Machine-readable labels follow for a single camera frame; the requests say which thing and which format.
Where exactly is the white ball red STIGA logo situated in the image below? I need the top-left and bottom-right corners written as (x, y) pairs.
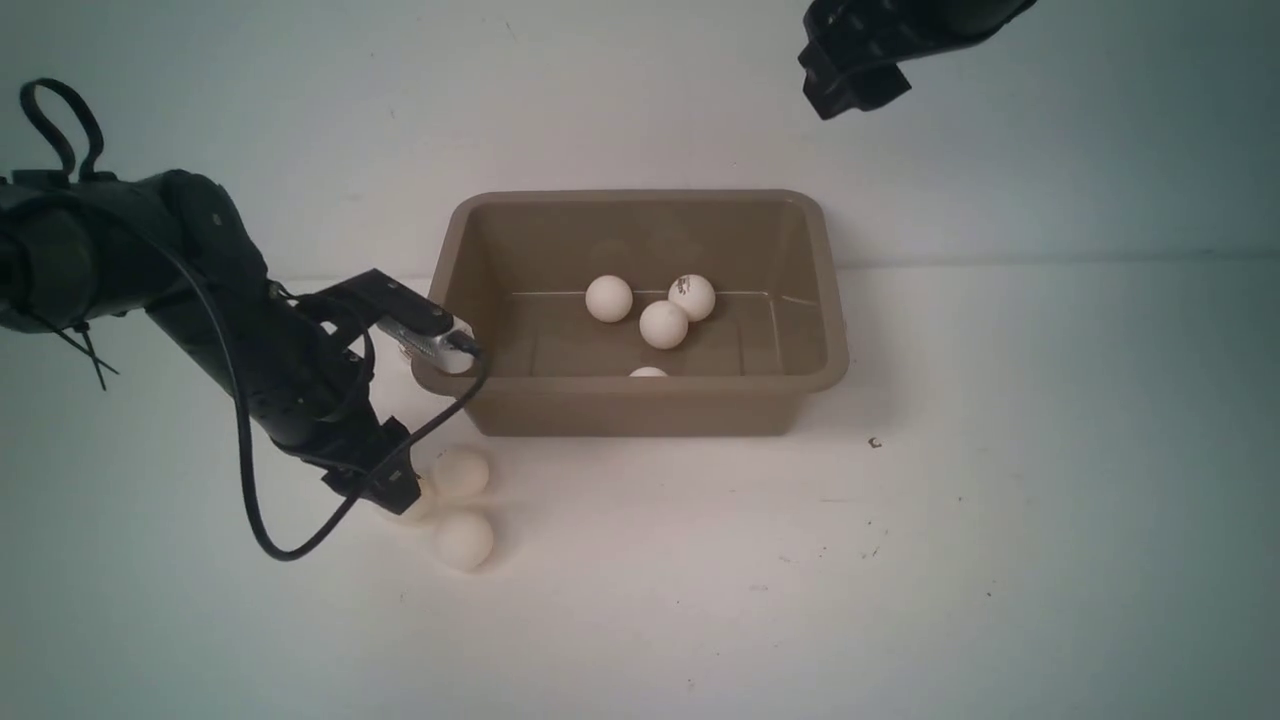
top-left (667, 274), bottom-right (717, 323)

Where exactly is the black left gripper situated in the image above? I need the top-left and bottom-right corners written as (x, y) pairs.
top-left (239, 300), bottom-right (420, 514)

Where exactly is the brown plastic bin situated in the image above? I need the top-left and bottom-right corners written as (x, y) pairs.
top-left (429, 190), bottom-right (850, 437)

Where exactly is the white ball with logo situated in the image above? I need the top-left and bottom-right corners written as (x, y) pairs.
top-left (381, 477), bottom-right (436, 527)

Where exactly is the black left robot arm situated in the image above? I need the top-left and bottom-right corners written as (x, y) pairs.
top-left (3, 170), bottom-right (429, 514)

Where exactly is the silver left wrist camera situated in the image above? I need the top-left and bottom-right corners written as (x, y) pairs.
top-left (300, 268), bottom-right (481, 375)

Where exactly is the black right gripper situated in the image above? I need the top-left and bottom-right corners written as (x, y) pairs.
top-left (797, 1), bottom-right (1034, 120)

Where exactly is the white ball cluster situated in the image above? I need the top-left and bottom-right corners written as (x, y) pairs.
top-left (428, 446), bottom-right (492, 498)
top-left (431, 510), bottom-right (495, 571)

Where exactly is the black left camera cable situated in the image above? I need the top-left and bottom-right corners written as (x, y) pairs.
top-left (0, 78), bottom-right (492, 562)

